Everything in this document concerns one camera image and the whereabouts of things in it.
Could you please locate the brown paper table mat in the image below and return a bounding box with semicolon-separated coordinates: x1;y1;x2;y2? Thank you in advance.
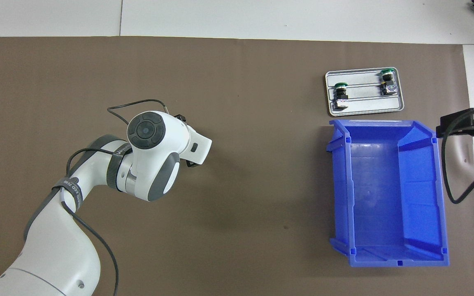
0;36;474;296

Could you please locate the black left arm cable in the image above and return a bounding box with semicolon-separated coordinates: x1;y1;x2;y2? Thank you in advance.
66;99;172;296

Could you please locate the grey metal tray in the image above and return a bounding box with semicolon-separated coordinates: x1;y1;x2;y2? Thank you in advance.
325;67;404;117

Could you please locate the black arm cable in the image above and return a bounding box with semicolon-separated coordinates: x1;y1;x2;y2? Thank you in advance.
442;104;474;204
66;99;172;296

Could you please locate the green push button switch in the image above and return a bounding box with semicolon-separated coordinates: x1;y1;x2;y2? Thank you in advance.
333;82;349;109
379;68;398;96

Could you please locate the blue plastic storage bin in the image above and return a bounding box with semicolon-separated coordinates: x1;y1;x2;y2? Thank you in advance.
326;119;450;268

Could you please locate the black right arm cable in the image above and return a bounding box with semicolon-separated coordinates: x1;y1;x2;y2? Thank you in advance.
442;104;474;204

